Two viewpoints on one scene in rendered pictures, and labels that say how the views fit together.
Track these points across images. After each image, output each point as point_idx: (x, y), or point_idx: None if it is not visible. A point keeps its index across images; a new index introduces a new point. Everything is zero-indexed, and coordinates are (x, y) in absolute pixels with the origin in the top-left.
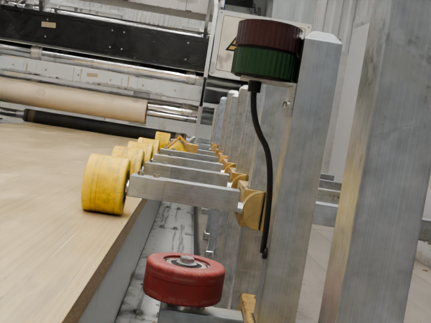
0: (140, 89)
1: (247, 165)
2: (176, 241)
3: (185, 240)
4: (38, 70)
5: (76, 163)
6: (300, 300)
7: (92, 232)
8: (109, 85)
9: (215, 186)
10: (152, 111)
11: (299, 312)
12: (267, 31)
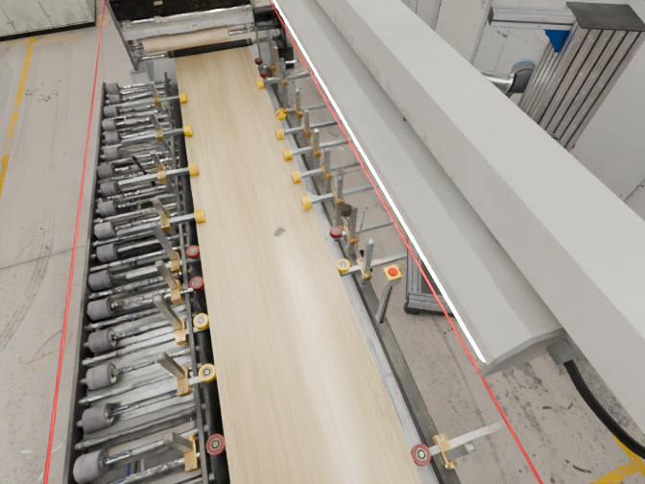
0: (222, 25)
1: (327, 171)
2: (282, 129)
3: (284, 125)
4: (166, 32)
5: (263, 153)
6: (317, 80)
7: (314, 223)
8: (205, 28)
9: (327, 194)
10: (230, 33)
11: (319, 90)
12: (346, 212)
